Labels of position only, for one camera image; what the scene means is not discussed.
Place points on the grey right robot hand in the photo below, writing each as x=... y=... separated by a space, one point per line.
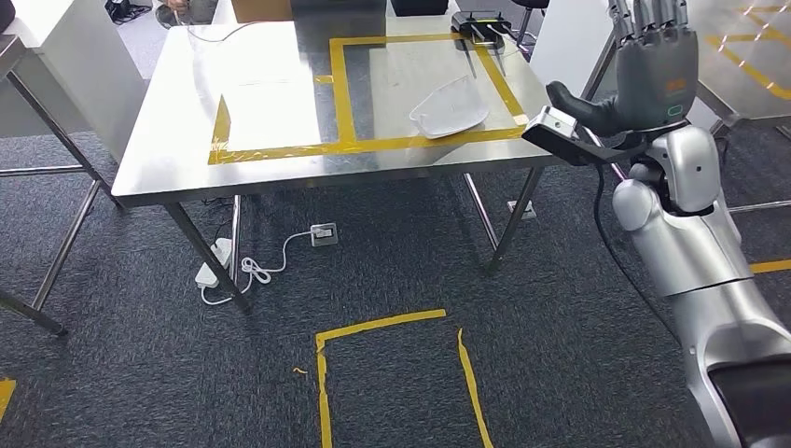
x=655 y=80

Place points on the white wide shell part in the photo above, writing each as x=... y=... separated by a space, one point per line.
x=451 y=108

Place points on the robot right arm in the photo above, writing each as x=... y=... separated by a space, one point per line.
x=692 y=247

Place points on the stainless steel workbench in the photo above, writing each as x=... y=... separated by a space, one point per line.
x=266 y=93

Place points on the black controller with antennas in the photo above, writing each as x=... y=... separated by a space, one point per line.
x=482 y=21

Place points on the floor socket with white plug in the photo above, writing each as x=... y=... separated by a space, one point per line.
x=525 y=210

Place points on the yellow floor tape square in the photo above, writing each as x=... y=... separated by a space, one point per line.
x=772 y=266
x=6 y=396

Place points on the black hard case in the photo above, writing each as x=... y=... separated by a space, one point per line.
x=420 y=6

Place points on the dark grey laptop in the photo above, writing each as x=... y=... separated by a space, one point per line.
x=337 y=5

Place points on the yellow torn tape square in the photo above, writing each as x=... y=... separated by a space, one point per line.
x=383 y=321

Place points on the grey floor socket box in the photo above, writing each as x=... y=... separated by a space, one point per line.
x=323 y=235

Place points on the brown cardboard box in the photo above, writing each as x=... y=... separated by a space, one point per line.
x=259 y=9

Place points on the person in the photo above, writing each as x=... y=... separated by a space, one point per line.
x=179 y=9

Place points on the white power strip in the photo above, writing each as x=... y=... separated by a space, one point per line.
x=210 y=272

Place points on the black equipment pile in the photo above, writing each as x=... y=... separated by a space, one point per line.
x=126 y=9

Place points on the white panel desk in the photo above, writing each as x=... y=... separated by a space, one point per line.
x=92 y=74

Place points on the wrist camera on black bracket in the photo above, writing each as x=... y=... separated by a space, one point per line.
x=556 y=133

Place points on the yellow double tape frame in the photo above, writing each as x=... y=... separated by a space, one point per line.
x=343 y=93

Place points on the steel frame table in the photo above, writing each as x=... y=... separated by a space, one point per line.
x=62 y=247

